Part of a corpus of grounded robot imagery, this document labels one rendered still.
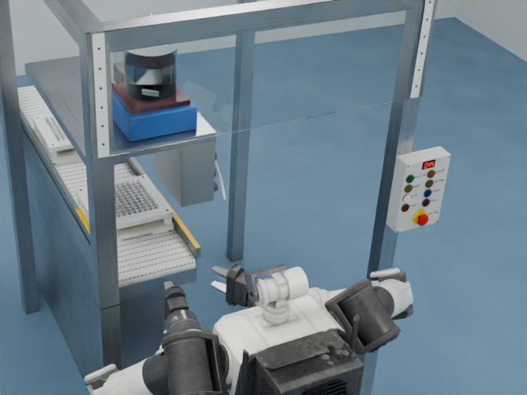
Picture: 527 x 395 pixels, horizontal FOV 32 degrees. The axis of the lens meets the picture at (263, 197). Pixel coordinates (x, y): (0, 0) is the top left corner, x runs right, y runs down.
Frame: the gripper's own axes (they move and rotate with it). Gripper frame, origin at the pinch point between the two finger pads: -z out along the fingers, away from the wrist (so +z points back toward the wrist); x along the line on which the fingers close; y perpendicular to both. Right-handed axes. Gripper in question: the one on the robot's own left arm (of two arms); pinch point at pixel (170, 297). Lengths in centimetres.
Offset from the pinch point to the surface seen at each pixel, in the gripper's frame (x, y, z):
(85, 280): 44, -13, -69
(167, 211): 3.4, 10.4, -45.4
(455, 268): 101, 166, -108
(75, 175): 11, -12, -85
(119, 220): 3.5, -4.9, -44.4
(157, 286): 19.6, 3.4, -29.7
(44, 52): 87, 9, -365
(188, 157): -26.6, 11.8, -26.7
